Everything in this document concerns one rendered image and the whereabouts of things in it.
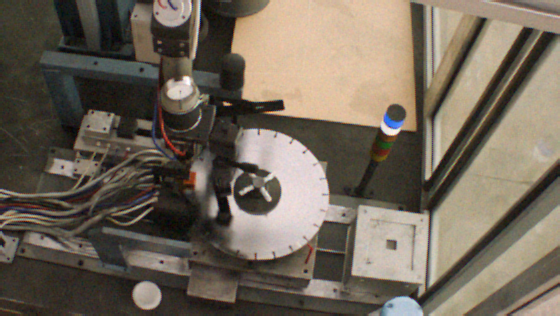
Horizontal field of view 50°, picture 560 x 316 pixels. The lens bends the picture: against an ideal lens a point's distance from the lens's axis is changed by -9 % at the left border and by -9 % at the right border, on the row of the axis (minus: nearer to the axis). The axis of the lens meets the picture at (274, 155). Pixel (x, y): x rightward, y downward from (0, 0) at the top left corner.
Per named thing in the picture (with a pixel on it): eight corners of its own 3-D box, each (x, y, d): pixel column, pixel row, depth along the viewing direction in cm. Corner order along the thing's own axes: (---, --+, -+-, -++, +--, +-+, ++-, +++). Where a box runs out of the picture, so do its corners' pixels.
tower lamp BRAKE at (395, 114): (403, 112, 142) (406, 105, 140) (402, 130, 140) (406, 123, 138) (384, 109, 142) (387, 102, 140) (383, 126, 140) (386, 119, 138)
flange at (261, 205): (239, 218, 147) (239, 214, 145) (227, 175, 152) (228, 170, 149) (287, 208, 149) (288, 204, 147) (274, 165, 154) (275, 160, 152)
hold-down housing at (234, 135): (240, 167, 140) (244, 119, 122) (233, 187, 137) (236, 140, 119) (216, 159, 140) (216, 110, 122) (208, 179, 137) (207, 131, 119)
